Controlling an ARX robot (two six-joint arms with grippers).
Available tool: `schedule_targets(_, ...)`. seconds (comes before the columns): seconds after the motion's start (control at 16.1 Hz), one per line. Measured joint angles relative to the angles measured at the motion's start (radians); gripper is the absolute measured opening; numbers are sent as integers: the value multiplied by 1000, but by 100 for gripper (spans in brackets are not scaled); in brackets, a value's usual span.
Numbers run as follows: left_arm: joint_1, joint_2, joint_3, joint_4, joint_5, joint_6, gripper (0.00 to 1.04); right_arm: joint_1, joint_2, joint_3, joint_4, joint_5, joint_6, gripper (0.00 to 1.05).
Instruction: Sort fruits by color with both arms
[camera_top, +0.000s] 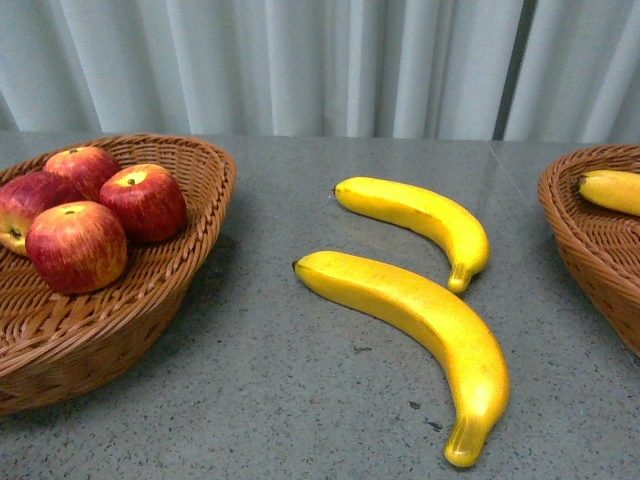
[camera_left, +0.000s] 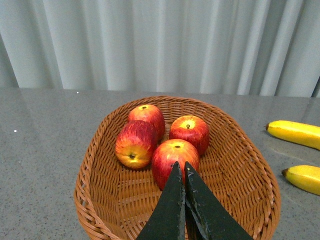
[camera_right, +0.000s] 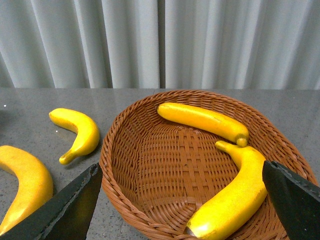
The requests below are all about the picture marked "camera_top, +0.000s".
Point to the small yellow banana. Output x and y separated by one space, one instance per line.
451 226

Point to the small dark red apple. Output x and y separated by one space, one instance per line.
148 201

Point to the large red yellow apple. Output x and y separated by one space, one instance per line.
77 247

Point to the large yellow banana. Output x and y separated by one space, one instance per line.
461 342

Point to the red apple rear basket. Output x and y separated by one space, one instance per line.
88 167

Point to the white pleated curtain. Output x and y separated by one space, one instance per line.
555 71

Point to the right brown wicker basket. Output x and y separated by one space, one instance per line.
600 247

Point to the brown wicker basket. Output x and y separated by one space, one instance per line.
56 347
600 247

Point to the left brown wicker basket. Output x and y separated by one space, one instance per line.
56 347

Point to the red yellow apple lying sideways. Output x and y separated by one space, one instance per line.
24 198

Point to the yellow banana in right basket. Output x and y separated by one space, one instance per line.
614 190

